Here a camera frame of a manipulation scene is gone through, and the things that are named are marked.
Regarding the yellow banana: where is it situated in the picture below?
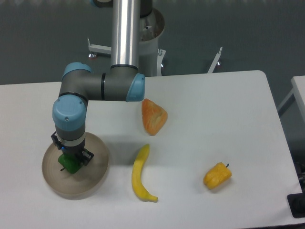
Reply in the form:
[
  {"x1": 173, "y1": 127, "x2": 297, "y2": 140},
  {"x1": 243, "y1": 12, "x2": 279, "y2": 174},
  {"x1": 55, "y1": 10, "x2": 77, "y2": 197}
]
[{"x1": 132, "y1": 144, "x2": 158, "y2": 203}]

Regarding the yellow bell pepper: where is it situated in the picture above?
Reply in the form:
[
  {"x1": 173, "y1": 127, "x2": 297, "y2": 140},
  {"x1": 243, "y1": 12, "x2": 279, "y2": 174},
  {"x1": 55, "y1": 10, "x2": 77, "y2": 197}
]
[{"x1": 203, "y1": 162, "x2": 232, "y2": 190}]

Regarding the black device at edge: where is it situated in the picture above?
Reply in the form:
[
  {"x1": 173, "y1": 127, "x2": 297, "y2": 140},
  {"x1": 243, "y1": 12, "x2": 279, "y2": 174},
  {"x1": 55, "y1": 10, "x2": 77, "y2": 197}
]
[{"x1": 287, "y1": 193, "x2": 305, "y2": 219}]

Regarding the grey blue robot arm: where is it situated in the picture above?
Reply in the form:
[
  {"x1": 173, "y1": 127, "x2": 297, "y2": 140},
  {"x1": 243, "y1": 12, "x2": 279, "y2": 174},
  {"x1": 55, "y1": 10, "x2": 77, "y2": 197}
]
[{"x1": 51, "y1": 0, "x2": 153, "y2": 168}]

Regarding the green bell pepper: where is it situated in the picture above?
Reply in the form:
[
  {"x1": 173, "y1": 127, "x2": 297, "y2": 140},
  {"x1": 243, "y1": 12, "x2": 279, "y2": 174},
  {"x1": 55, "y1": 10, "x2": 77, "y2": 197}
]
[{"x1": 58, "y1": 154, "x2": 82, "y2": 174}]

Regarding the white side table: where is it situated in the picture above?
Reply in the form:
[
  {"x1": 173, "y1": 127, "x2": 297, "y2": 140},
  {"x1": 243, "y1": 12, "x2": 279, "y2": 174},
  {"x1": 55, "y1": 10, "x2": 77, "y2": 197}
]
[{"x1": 277, "y1": 75, "x2": 305, "y2": 120}]

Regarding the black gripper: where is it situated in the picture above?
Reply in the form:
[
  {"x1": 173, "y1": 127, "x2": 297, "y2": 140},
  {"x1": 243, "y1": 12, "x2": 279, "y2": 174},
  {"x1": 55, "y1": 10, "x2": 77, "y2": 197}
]
[{"x1": 51, "y1": 132, "x2": 94, "y2": 166}]

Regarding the orange bell pepper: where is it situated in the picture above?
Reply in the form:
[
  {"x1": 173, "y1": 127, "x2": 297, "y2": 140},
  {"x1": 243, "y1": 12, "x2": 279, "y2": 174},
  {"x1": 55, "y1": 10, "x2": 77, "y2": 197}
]
[{"x1": 142, "y1": 99, "x2": 168, "y2": 135}]

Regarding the beige round plate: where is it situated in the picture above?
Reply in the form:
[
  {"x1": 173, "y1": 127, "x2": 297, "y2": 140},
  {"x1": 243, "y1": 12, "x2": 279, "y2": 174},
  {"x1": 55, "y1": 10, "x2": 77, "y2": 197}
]
[{"x1": 42, "y1": 132, "x2": 110, "y2": 199}]

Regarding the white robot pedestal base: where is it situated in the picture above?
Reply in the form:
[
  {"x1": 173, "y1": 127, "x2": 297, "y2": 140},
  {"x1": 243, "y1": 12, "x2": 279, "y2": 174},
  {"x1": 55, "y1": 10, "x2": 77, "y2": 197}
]
[{"x1": 86, "y1": 7, "x2": 223, "y2": 81}]

